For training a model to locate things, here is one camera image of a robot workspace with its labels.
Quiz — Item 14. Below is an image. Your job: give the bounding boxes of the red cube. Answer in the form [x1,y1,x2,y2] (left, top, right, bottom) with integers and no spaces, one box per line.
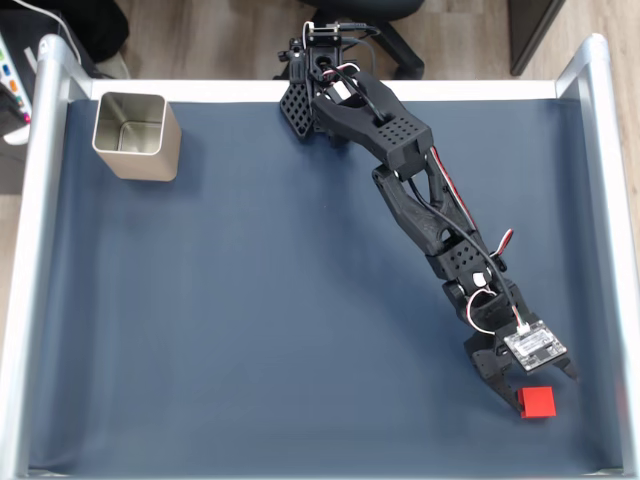
[516,385,558,420]

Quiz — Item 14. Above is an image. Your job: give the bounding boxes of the square metal tin container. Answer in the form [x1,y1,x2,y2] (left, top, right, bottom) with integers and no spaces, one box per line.
[91,92,182,182]

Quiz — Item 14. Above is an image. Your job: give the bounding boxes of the blue-grey table mat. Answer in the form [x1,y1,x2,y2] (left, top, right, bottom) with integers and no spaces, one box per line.
[27,97,626,476]

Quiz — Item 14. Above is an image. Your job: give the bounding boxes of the dark wooden cabinet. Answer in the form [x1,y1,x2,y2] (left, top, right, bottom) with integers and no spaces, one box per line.
[507,0,569,76]

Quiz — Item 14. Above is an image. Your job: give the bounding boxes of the white device with coloured buttons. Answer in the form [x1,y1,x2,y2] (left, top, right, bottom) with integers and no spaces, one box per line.
[0,39,34,146]

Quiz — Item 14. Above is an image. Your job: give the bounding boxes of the dark grey case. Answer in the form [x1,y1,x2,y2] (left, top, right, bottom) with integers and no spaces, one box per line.
[0,9,96,79]

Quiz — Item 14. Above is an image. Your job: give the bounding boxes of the white gripper servo wire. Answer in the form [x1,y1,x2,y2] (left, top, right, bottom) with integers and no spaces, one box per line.
[464,288,502,336]

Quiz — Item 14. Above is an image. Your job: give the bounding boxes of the black camera cable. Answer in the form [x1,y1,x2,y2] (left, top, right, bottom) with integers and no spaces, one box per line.
[329,64,526,331]

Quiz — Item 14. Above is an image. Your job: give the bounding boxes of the bare circuit board camera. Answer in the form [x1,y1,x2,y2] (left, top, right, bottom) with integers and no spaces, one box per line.
[502,321,569,376]

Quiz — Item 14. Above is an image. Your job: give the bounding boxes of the red white arm servo wire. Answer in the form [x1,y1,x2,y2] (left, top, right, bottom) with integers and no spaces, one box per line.
[427,145,517,264]

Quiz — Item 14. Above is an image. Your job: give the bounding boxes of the silver aluminium table frame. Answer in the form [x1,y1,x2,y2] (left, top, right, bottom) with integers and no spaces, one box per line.
[0,32,640,480]

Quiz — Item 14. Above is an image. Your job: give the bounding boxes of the thin white cable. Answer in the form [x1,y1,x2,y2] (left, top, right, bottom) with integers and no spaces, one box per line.
[9,0,84,66]

